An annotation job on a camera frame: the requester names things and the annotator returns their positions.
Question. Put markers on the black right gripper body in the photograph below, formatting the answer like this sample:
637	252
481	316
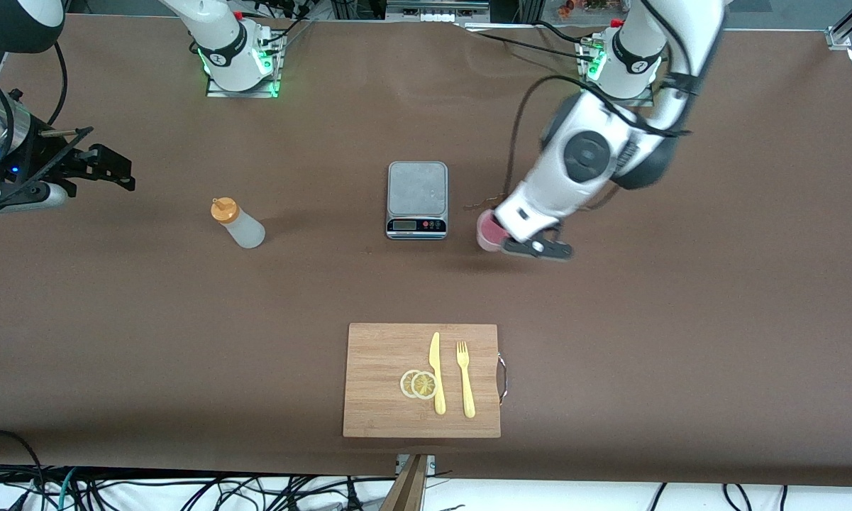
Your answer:
45	155

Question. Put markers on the pink plastic cup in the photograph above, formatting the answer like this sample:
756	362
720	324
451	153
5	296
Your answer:
488	239

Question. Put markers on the clear orange-capped sauce bottle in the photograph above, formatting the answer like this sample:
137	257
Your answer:
246	231

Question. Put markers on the silver digital kitchen scale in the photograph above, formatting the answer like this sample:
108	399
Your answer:
416	191

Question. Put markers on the yellow plastic knife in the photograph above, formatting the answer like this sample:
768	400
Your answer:
435	355

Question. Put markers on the yellow plastic fork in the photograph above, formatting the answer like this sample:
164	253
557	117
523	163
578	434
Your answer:
468	390

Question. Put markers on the brown table cover sheet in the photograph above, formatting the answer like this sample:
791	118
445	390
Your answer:
184	319

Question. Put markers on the yellow lemon slice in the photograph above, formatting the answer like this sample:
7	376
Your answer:
423	385

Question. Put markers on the wooden cutting board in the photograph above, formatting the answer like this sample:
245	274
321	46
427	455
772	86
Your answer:
376	369

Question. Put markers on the wooden beam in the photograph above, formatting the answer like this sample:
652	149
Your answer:
408	490

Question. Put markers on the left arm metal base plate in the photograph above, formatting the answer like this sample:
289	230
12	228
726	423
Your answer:
587	100

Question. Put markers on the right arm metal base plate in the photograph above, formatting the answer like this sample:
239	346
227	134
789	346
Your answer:
255	91

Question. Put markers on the small metal bracket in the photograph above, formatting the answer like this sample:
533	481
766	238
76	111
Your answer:
433	465

